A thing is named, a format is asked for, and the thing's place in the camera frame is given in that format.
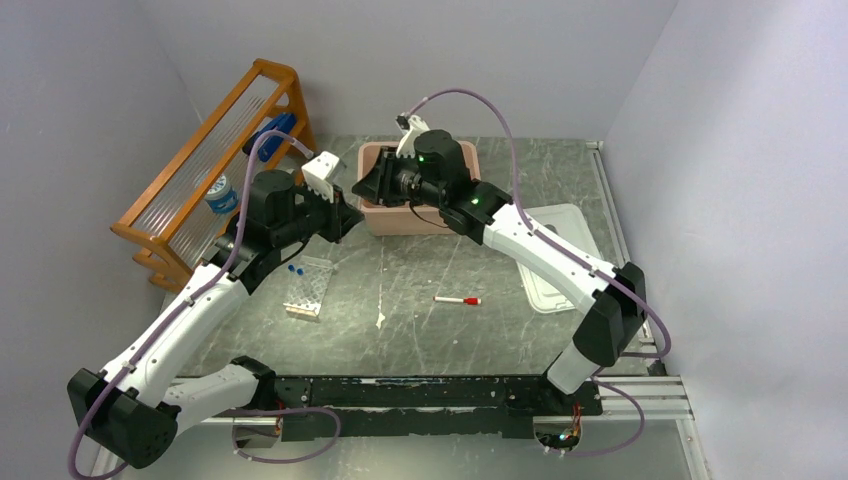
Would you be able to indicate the blue stapler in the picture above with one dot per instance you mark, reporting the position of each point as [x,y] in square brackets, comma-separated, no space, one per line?
[284,122]

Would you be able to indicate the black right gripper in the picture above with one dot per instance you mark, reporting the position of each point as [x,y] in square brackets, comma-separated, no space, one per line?
[377,184]

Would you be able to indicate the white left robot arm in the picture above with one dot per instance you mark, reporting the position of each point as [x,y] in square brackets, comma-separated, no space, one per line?
[132,406]

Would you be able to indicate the orange wooden rack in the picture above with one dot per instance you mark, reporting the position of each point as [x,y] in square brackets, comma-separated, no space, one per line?
[171,221]

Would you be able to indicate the blue white round container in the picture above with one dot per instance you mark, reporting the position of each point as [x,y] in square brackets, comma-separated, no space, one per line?
[221,197]

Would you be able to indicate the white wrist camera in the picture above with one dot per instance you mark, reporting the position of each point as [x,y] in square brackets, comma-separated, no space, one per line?
[320,173]
[411,127]

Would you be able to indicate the clear test tube rack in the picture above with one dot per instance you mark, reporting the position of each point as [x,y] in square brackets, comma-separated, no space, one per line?
[305,295]

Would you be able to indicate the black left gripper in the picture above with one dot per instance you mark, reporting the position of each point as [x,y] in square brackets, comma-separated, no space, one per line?
[340,215]

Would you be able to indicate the red white marker pen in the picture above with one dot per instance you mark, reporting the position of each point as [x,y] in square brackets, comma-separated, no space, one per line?
[452,300]

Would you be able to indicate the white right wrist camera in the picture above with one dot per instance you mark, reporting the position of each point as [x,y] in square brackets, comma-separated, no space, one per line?
[411,127]

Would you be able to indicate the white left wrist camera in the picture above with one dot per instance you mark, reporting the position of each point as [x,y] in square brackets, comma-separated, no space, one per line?
[320,173]

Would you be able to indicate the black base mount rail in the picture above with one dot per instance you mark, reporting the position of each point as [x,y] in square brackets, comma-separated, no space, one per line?
[354,406]

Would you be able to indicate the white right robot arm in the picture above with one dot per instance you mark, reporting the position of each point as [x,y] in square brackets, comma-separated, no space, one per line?
[611,299]

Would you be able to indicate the white plastic lid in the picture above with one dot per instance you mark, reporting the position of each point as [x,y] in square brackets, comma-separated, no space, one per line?
[568,222]

